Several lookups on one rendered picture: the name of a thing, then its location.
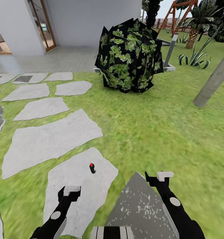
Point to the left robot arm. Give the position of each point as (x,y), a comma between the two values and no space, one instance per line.
(54,227)

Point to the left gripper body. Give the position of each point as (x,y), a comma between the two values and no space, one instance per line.
(73,196)

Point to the door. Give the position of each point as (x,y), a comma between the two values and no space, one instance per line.
(42,24)

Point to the pesticide atomizer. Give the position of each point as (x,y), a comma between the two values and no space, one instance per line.
(92,169)

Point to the robot trunk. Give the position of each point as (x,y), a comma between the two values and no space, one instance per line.
(111,232)

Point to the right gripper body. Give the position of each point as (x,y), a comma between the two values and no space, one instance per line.
(154,182)

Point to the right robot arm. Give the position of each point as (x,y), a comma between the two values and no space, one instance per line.
(182,225)

